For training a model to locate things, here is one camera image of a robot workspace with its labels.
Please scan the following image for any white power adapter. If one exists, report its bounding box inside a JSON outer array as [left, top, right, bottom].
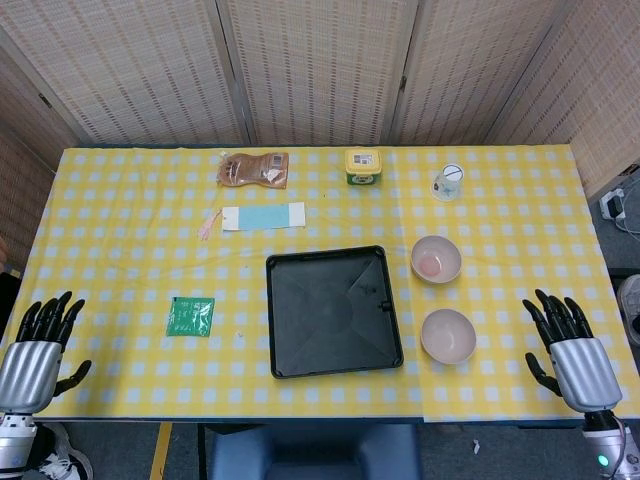
[[599, 189, 629, 221]]

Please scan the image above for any white black sneaker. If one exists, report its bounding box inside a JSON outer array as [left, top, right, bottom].
[[37, 424, 94, 480]]

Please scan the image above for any blue white tasselled bookmark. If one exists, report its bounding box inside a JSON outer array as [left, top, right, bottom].
[[199, 202, 307, 242]]

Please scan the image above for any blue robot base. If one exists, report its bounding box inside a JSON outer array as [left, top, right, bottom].
[[207, 423, 421, 480]]

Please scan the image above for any grey sneaker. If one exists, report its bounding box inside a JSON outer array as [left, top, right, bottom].
[[617, 273, 640, 346]]

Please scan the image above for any green tea packet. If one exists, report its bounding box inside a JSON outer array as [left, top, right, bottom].
[[165, 296, 216, 338]]

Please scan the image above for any pale pink bowl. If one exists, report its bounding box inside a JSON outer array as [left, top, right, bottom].
[[420, 308, 477, 365], [410, 235, 462, 284]]

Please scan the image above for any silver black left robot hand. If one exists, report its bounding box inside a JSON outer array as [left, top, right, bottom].
[[0, 291, 94, 414]]

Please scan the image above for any yellow green lidded tub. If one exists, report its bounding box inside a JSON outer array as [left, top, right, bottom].
[[343, 148, 385, 187]]

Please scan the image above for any brown sauce pouch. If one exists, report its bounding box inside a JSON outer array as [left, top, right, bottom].
[[216, 151, 290, 190]]

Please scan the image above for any yellow white checkered tablecloth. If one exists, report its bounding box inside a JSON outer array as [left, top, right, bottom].
[[9, 144, 624, 422]]

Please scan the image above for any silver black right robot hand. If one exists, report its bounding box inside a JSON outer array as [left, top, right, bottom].
[[521, 288, 624, 414]]

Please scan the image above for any black square plastic tray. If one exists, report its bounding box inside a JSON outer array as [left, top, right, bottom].
[[265, 244, 405, 380]]

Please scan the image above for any woven folding screen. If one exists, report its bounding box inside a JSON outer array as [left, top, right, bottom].
[[0, 0, 640, 201]]

